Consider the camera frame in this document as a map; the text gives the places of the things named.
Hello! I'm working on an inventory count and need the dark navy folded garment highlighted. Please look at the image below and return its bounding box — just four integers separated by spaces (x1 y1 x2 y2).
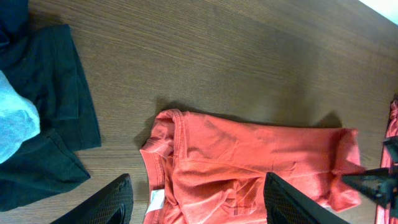
0 0 102 212

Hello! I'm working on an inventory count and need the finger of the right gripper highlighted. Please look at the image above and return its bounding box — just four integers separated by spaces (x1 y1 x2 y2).
341 168 397 208
383 136 398 163

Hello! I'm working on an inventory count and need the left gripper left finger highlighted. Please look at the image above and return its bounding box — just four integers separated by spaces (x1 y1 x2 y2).
52 174 134 224

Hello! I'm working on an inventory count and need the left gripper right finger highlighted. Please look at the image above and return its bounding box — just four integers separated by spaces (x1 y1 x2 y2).
264 172 347 224

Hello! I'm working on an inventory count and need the grey folded t-shirt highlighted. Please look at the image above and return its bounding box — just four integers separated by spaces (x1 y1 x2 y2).
1 72 40 163

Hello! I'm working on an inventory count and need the orange soccer t-shirt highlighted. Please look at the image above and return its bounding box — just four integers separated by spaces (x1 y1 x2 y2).
140 109 362 223

